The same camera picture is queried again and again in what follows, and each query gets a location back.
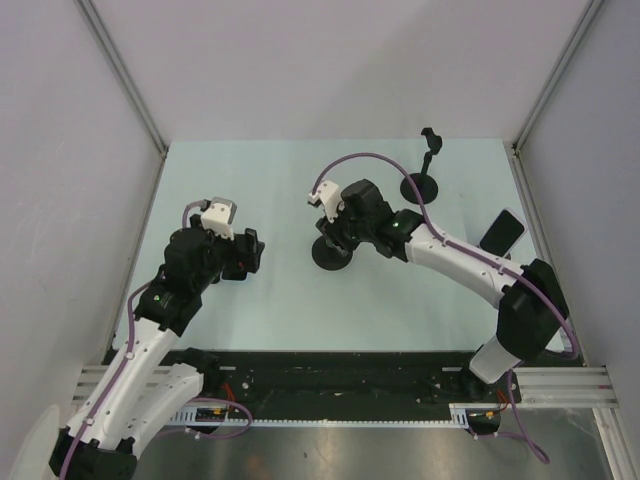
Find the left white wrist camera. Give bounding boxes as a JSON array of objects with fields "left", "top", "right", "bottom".
[{"left": 200, "top": 197, "right": 237, "bottom": 240}]

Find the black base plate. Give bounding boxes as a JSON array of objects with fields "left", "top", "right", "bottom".
[{"left": 215, "top": 351, "right": 521, "bottom": 419}]

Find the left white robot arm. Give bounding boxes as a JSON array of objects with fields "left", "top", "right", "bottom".
[{"left": 49, "top": 227, "right": 265, "bottom": 479}]

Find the grey slotted cable duct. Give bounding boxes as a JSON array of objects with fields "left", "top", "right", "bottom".
[{"left": 166, "top": 403, "right": 500, "bottom": 429}]

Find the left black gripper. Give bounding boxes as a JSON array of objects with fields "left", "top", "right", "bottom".
[{"left": 191, "top": 214, "right": 263, "bottom": 291}]

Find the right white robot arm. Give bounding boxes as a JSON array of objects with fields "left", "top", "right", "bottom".
[{"left": 308, "top": 180, "right": 569, "bottom": 401}]

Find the right aluminium frame post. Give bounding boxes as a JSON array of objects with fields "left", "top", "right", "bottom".
[{"left": 512, "top": 0, "right": 609, "bottom": 151}]

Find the black phone stand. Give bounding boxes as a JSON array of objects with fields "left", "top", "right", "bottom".
[
  {"left": 311, "top": 237, "right": 353, "bottom": 271},
  {"left": 400, "top": 127, "right": 443, "bottom": 205}
]

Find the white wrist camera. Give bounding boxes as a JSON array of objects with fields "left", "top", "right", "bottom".
[
  {"left": 307, "top": 181, "right": 344, "bottom": 223},
  {"left": 200, "top": 197, "right": 237, "bottom": 240}
]

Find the aluminium frame post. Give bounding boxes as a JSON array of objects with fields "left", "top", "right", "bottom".
[
  {"left": 512, "top": 0, "right": 609, "bottom": 151},
  {"left": 74, "top": 0, "right": 169, "bottom": 156}
]

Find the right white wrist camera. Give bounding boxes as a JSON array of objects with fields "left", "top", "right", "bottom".
[{"left": 307, "top": 181, "right": 344, "bottom": 223}]

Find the black-screen blue-edged phone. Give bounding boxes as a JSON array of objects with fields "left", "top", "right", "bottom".
[{"left": 478, "top": 209, "right": 526, "bottom": 257}]

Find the left aluminium frame post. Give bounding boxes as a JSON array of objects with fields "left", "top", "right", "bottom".
[{"left": 74, "top": 0, "right": 169, "bottom": 156}]

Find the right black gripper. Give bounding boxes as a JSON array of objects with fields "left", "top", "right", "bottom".
[{"left": 317, "top": 196, "right": 374, "bottom": 255}]

